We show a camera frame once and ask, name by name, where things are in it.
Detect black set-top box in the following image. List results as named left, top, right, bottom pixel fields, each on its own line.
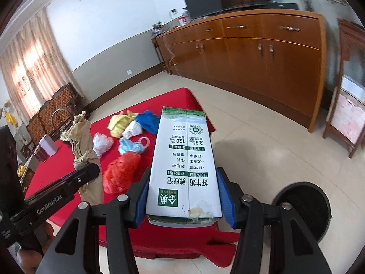
left=266, top=1, right=298, bottom=11

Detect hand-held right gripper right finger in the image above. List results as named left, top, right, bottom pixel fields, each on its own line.
left=216, top=168, right=333, bottom=274

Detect blue plastic bag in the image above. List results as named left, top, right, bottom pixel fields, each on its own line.
left=135, top=110, right=160, bottom=136

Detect yellow artificial flowers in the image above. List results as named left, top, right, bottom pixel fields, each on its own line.
left=3, top=100, right=18, bottom=128

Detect person's left hand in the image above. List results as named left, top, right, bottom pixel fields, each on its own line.
left=16, top=221, right=56, bottom=274

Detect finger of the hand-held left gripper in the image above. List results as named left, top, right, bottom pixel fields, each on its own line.
left=25, top=173, right=76, bottom=204
left=58, top=163, right=101, bottom=192

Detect wooden bench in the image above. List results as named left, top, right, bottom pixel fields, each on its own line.
left=27, top=83, right=92, bottom=143

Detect wooden side chair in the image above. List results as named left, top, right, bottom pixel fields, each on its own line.
left=322, top=18, right=365, bottom=159

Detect yellow cloth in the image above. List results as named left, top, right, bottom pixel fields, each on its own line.
left=108, top=111, right=137, bottom=137

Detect black iron pot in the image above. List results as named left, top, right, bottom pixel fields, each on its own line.
left=51, top=108, right=73, bottom=133

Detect white hanging cable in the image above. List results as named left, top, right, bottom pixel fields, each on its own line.
left=164, top=34, right=178, bottom=78

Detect dark wooden furniture panel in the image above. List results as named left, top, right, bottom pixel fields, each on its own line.
left=0, top=126, right=25, bottom=214

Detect black trash bin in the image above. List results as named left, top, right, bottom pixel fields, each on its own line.
left=271, top=183, right=333, bottom=242

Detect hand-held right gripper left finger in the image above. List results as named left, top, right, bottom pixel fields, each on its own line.
left=43, top=168, right=151, bottom=274

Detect wooden sideboard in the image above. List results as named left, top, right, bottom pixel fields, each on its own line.
left=155, top=8, right=327, bottom=133

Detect red plastic bag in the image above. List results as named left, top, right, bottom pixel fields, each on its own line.
left=103, top=152, right=141, bottom=195

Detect patterned curtain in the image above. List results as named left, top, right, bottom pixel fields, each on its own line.
left=0, top=7, right=73, bottom=120

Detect green milk carton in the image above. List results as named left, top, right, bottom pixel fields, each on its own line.
left=145, top=106, right=223, bottom=229

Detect dark wooden side table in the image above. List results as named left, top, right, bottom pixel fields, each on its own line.
left=151, top=36, right=169, bottom=73

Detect beige knotted cloth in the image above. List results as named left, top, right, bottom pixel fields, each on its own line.
left=60, top=111, right=104, bottom=206

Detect white knotted plastic bag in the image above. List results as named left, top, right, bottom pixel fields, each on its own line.
left=123, top=121, right=142, bottom=138

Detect red tablecloth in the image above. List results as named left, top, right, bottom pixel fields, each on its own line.
left=24, top=88, right=241, bottom=267

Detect white tin box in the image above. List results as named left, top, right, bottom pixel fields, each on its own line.
left=38, top=134, right=59, bottom=157

